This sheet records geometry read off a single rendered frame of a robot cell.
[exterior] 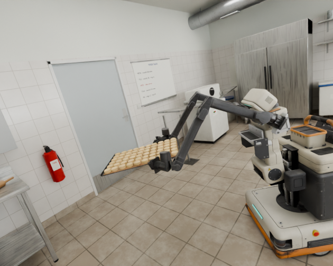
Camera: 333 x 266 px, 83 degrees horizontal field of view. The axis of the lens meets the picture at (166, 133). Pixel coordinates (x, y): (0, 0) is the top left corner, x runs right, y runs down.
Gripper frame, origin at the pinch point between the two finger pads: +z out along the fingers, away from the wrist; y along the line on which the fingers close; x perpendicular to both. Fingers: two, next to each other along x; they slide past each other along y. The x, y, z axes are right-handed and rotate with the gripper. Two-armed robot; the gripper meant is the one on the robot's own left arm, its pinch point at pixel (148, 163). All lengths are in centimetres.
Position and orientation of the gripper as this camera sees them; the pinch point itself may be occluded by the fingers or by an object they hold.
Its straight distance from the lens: 136.0
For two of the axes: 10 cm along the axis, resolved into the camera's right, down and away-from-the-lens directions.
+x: 6.8, -3.6, 6.4
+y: 2.5, 9.3, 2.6
